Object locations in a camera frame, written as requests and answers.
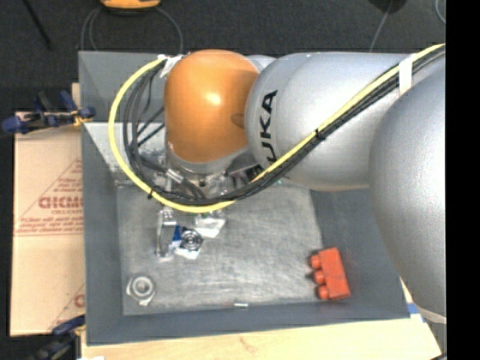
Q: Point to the grey metal bin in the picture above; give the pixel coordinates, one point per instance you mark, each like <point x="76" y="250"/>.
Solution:
<point x="262" y="246"/>

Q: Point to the brown cardboard board red print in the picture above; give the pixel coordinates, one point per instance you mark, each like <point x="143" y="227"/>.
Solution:
<point x="45" y="268"/>

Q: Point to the red toy brick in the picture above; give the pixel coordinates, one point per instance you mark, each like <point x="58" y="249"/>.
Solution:
<point x="333" y="276"/>

